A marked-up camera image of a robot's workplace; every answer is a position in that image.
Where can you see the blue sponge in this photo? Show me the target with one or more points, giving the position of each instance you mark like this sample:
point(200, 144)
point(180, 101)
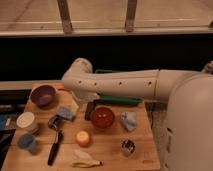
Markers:
point(65, 113)

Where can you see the white cup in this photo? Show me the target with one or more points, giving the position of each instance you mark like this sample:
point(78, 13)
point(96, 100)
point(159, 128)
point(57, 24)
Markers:
point(27, 122)

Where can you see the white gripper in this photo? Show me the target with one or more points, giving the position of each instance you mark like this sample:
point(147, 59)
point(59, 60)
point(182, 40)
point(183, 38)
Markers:
point(82, 97)

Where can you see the green plastic tray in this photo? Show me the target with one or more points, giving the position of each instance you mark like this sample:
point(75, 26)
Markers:
point(117, 100)

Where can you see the black handled peeler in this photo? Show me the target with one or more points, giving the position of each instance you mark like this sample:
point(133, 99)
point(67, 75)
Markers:
point(54, 148)

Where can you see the blue cup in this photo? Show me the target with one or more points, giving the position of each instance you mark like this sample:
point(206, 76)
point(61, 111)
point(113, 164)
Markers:
point(27, 142)

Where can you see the orange red bowl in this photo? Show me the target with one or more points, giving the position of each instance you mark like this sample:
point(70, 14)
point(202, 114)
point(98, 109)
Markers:
point(102, 118)

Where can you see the shiny metal cup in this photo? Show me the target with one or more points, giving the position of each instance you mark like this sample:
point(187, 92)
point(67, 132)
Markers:
point(127, 147)

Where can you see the wooden cutting board table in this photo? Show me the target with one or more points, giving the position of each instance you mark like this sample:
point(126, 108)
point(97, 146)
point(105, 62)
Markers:
point(105, 145)

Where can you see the orange yellow ball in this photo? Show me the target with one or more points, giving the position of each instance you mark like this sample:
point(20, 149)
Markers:
point(83, 138)

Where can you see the black eraser block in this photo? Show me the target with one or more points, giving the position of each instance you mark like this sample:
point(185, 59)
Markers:
point(89, 108)

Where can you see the yellow banana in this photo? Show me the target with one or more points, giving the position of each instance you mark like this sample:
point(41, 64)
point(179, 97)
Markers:
point(84, 160)

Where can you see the purple bowl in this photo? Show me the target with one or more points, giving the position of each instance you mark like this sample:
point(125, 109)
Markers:
point(43, 95)

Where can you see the blue grey crumpled cloth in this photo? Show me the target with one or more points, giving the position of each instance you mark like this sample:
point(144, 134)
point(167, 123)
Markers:
point(128, 120)

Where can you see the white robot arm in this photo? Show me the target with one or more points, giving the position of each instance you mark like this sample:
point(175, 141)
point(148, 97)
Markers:
point(189, 98)

